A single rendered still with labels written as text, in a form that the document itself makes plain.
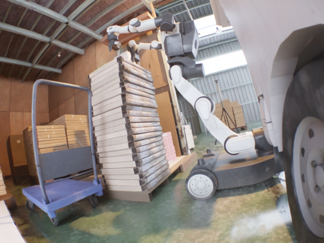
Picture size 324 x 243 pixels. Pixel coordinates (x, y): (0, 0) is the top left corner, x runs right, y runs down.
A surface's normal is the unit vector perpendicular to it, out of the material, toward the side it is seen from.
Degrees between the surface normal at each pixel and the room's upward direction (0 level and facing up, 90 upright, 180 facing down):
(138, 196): 90
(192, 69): 112
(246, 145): 90
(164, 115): 90
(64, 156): 99
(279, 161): 90
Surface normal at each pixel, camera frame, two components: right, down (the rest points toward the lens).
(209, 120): -0.28, 0.42
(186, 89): -0.11, 0.28
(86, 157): 0.91, -0.07
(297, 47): 0.15, 0.97
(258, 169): -0.18, -0.04
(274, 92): -0.09, 0.78
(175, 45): -0.37, 0.21
